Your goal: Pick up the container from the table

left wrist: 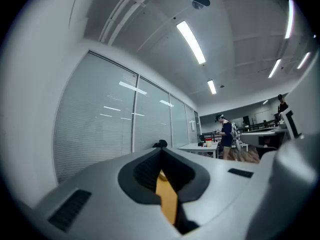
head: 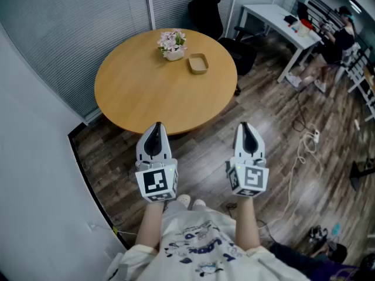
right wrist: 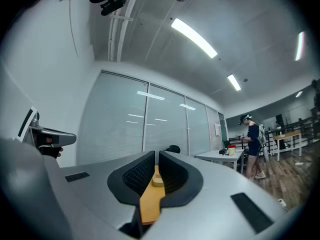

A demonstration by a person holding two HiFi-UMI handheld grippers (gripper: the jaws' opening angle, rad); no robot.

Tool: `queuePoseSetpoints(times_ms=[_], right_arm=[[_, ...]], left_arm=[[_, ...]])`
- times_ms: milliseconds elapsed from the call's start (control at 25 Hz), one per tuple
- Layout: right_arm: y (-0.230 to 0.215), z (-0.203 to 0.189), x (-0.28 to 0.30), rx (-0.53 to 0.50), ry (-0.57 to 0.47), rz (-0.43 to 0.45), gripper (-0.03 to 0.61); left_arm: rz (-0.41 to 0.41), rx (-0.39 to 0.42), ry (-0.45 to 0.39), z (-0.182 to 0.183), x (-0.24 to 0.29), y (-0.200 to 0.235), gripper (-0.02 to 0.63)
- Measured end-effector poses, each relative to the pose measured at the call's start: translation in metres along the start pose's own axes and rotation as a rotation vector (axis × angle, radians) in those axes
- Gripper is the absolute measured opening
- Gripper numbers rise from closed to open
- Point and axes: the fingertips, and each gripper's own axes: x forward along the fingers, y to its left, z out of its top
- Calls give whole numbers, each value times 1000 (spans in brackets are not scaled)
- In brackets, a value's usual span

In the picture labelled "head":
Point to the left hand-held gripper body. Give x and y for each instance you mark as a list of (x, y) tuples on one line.
[(155, 181)]

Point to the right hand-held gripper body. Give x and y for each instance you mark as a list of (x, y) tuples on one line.
[(252, 177)]

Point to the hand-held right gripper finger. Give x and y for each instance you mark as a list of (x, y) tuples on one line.
[(257, 148), (240, 145)]

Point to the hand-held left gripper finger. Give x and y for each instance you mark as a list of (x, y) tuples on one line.
[(145, 148), (164, 148)]

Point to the beige rectangular tray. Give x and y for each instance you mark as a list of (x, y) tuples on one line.
[(198, 63)]

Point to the person's right forearm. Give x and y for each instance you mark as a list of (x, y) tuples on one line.
[(247, 224)]

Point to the person's left forearm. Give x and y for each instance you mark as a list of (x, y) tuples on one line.
[(149, 227)]

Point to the person's white left shoe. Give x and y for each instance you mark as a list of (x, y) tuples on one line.
[(183, 200)]

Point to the person's white shoe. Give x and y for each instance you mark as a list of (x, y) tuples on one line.
[(199, 204), (183, 200)]

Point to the person's white right shoe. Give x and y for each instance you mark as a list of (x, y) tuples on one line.
[(199, 204)]

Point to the round wooden table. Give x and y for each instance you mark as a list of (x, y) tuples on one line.
[(146, 92)]

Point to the white power strip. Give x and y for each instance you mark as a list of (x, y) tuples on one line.
[(316, 135)]

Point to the black and white gadget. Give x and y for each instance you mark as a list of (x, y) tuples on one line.
[(317, 234)]

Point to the cream printed shirt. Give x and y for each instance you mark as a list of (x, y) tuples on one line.
[(205, 256)]

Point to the pink flowers in white pot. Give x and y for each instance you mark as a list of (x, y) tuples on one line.
[(173, 44)]

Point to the black stand base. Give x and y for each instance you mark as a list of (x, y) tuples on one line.
[(359, 176)]

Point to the white slatted rack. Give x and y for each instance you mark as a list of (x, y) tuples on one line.
[(359, 69)]

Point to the jar with red lid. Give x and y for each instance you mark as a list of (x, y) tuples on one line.
[(304, 28)]

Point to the black office chair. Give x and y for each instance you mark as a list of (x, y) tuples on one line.
[(211, 16)]

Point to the black box with red mark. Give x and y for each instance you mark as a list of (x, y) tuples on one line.
[(290, 19)]

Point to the white desk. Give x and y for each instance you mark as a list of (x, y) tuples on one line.
[(272, 15)]

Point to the white wall socket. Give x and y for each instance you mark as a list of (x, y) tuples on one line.
[(91, 226)]

